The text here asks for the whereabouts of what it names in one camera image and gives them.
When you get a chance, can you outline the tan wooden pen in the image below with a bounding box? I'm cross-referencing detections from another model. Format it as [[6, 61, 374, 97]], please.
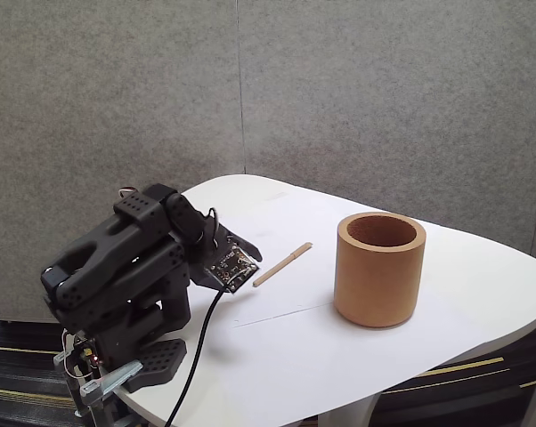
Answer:
[[252, 241, 314, 288]]

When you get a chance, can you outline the motor controller board with LEDs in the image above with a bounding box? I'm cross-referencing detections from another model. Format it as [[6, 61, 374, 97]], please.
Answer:
[[74, 336, 105, 370]]

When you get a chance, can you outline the grey metal table clamp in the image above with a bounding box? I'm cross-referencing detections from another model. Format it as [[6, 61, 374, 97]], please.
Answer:
[[53, 349, 143, 420]]

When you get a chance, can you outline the black camera cable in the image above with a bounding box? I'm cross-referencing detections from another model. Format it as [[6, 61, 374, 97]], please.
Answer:
[[164, 284, 233, 427]]

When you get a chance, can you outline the camera circuit board module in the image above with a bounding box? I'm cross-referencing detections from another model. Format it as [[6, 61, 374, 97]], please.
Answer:
[[208, 247, 261, 295]]

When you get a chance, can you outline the brown cylindrical pen holder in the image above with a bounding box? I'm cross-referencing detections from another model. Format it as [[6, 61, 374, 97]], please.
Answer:
[[333, 212, 428, 329]]

